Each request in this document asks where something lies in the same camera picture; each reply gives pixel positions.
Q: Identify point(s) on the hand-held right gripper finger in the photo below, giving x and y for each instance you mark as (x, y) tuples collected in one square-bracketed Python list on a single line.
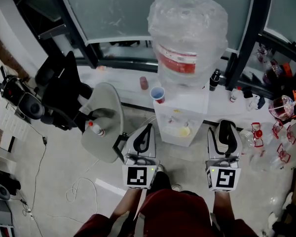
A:
[(238, 144), (212, 149)]

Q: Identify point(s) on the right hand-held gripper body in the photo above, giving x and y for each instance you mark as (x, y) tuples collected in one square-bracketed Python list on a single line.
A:
[(225, 178)]

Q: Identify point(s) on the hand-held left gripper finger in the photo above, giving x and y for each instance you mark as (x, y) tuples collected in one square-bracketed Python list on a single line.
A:
[(130, 147), (153, 147)]

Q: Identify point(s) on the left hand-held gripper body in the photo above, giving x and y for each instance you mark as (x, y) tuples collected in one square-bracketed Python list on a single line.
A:
[(136, 176)]

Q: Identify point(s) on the white water dispenser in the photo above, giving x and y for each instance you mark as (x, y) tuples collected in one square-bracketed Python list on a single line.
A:
[(187, 102)]

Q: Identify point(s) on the person's left forearm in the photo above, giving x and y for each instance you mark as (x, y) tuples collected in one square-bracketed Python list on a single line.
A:
[(128, 204)]

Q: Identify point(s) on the person's right forearm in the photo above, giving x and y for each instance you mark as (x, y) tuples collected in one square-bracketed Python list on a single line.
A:
[(223, 204)]

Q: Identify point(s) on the clear plastic bottle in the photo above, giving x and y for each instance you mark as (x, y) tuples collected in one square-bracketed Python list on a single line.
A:
[(269, 159), (254, 137), (283, 132)]

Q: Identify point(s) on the red plastic cup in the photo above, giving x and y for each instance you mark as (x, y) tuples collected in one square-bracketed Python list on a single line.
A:
[(158, 94)]

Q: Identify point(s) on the pink translucent cup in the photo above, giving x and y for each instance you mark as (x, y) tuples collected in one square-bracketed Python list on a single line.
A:
[(144, 83)]

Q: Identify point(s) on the large clear water bottle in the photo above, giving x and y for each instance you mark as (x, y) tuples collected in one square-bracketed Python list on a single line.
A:
[(187, 33)]

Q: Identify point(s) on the white shoe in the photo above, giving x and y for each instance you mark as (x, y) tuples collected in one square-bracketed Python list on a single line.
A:
[(176, 187), (160, 168)]

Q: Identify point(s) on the person's black trousers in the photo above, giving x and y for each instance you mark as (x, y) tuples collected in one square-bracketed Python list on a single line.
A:
[(160, 181)]

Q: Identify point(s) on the clear bottle with red cap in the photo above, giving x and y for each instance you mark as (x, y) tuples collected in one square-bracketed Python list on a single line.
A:
[(96, 129)]

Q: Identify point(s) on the dark crumpled cloth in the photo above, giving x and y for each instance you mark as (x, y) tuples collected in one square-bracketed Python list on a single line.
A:
[(255, 101)]

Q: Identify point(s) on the white bottle with red cap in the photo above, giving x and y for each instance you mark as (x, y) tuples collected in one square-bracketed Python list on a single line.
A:
[(235, 95)]

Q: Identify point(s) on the light grey plastic chair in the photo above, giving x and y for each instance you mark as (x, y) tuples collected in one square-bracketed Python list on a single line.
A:
[(106, 102)]

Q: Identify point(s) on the person's red shirt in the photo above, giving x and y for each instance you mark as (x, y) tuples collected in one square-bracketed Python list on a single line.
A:
[(175, 213)]

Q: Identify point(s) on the red glittery ball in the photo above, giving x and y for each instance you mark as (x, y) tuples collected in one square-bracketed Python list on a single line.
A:
[(281, 107)]

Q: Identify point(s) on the white window sill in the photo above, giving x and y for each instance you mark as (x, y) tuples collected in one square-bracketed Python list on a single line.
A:
[(128, 88)]

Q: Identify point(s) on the black thermos bottle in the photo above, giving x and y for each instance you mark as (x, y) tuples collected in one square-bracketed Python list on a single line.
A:
[(214, 80)]

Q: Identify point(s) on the black office chair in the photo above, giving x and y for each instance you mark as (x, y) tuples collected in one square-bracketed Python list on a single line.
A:
[(61, 95)]

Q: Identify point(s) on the black round device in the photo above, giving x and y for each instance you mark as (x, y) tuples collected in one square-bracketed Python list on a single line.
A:
[(32, 107)]

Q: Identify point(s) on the white storage unit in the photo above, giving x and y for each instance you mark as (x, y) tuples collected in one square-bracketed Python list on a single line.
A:
[(10, 122)]

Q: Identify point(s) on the grey metal box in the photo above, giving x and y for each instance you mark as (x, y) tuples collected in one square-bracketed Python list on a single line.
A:
[(2, 159)]

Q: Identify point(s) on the black device with red trim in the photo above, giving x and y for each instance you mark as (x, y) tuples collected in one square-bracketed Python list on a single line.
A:
[(12, 88)]

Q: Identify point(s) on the grey round speaker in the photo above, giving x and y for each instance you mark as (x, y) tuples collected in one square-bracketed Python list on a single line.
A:
[(0, 191)]

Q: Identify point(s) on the frosted white panel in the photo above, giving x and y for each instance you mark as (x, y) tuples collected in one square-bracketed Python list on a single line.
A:
[(113, 9)]

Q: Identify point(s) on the black rectangular frame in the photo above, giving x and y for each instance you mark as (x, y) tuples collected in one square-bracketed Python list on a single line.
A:
[(118, 144)]

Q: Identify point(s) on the black window frame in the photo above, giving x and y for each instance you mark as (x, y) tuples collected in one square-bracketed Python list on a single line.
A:
[(246, 46)]

